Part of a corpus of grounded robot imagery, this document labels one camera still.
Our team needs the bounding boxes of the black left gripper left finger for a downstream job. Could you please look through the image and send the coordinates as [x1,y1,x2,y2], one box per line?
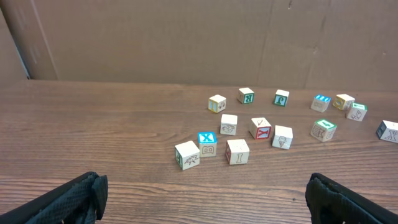
[1,172,108,224]

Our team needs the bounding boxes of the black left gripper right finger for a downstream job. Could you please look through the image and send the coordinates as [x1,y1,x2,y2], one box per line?
[305,173,397,224]

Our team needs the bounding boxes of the green number seven cube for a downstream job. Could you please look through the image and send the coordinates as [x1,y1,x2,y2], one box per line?
[346,103,368,121]

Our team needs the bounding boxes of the green number four cube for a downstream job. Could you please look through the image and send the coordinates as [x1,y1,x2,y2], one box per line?
[310,119,337,142]

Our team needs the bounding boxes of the wooden cube ice cream drawing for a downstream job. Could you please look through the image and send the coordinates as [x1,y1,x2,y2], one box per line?
[272,125,293,149]

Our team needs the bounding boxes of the wooden cube blue X side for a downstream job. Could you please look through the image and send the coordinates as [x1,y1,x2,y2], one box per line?
[376,120,398,143]

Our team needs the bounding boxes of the blue top wooden cube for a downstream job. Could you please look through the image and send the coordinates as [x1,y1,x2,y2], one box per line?
[310,95,331,113]

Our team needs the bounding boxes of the wooden cube yellow side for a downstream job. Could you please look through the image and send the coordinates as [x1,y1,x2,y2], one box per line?
[333,94,355,110]

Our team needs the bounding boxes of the wooden cube red Y side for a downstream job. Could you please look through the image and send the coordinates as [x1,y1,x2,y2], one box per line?
[249,117,272,139]

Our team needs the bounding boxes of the wooden cube letter I side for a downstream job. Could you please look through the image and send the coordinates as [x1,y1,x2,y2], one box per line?
[225,139,250,165]

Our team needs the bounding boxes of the wooden cube fish drawing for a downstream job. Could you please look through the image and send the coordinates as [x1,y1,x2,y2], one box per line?
[175,141,200,170]

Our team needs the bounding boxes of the wooden cube green J side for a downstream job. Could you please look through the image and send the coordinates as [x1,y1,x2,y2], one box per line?
[272,90,290,107]

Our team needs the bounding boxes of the wooden cube globe drawing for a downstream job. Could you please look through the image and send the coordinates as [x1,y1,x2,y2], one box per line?
[220,114,238,136]

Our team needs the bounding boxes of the wooden cube green letter side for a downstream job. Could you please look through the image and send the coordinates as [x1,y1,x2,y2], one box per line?
[237,87,254,104]

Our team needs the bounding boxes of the blue letter X cube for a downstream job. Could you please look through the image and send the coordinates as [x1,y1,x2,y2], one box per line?
[198,131,217,157]

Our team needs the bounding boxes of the plain wooden cube far left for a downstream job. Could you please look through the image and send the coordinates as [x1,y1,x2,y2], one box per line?
[208,95,226,113]

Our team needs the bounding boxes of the cardboard backdrop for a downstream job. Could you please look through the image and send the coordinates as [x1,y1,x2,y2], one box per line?
[1,0,397,91]

